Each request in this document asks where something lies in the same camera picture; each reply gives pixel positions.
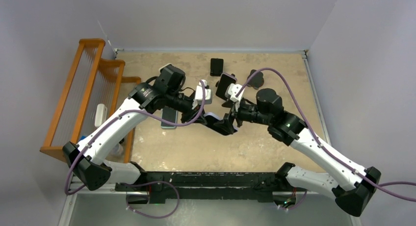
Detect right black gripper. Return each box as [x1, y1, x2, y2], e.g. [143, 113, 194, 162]
[214, 97, 272, 135]

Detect lavender case phone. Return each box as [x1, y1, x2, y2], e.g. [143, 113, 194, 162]
[204, 112, 238, 136]

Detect light blue case phone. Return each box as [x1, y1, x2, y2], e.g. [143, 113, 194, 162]
[160, 107, 178, 129]

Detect black phone clear case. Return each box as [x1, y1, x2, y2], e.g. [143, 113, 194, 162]
[215, 73, 237, 100]

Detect white edged black phone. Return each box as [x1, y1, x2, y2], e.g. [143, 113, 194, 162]
[159, 63, 171, 73]

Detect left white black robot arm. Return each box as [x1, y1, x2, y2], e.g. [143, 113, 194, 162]
[62, 64, 211, 195]

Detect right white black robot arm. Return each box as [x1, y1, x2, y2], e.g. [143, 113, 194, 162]
[215, 84, 381, 217]

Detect black round base phone stand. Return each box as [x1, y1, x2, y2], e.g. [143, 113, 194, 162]
[215, 81, 233, 108]

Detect black brown disc phone stand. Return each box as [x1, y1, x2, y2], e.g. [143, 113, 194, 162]
[247, 72, 264, 90]

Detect black rectangular phone stand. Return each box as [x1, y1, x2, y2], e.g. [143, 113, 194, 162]
[210, 58, 224, 76]

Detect orange wooden rack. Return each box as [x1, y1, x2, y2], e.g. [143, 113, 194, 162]
[40, 38, 142, 163]

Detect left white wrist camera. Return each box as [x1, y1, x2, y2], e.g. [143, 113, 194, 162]
[192, 79, 212, 109]

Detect black aluminium base frame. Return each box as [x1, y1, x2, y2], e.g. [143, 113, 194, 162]
[58, 171, 363, 226]

